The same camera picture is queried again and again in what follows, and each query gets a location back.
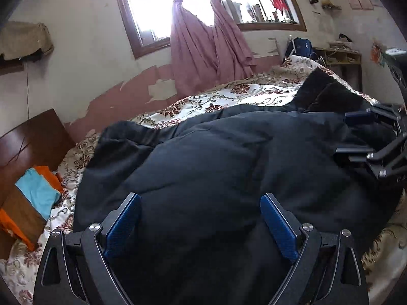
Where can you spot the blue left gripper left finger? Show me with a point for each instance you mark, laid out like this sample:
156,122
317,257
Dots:
119,224

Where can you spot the pink curtain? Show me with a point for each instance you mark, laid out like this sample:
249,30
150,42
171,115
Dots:
235,59
194,61

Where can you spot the colourful cartoon wall sticker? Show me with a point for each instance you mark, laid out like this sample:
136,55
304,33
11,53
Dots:
377,53

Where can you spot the pink right curtain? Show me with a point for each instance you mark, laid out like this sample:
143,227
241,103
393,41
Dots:
235,59

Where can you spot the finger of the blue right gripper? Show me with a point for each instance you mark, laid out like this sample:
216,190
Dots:
281,225

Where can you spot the brown wooden window frame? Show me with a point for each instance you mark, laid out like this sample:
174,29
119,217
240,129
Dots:
155,24

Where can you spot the pink left curtain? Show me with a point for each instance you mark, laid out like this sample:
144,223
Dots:
194,61

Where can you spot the blue backpack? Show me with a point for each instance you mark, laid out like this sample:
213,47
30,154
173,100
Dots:
300,47

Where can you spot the wooden side desk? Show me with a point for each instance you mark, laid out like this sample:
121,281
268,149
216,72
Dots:
345,63

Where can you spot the floral white bed cover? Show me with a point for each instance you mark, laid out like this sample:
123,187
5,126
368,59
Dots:
383,263

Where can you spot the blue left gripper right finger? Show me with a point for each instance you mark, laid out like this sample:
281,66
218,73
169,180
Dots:
358,118

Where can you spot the brown wooden headboard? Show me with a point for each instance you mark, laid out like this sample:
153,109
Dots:
40,141

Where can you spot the khaki cloth covered wall shelf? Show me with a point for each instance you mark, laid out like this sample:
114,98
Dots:
22,39

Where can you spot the orange brown blue pillow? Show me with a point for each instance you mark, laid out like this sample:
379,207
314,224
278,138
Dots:
27,206

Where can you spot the dark navy padded jacket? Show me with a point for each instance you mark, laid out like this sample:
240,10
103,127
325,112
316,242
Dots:
202,239

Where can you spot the small wall shelf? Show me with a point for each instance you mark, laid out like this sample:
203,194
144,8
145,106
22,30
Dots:
328,5

